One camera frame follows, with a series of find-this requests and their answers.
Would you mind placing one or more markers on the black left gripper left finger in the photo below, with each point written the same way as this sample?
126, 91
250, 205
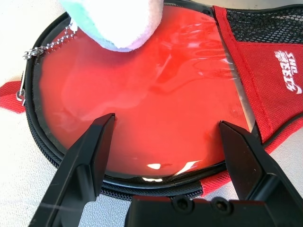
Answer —
78, 165

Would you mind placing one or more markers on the red black paddle case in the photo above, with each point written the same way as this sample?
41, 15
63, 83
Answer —
272, 94

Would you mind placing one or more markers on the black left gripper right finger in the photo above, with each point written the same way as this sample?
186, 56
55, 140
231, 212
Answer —
246, 160

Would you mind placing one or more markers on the red ping-pong paddle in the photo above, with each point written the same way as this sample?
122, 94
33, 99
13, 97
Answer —
154, 99

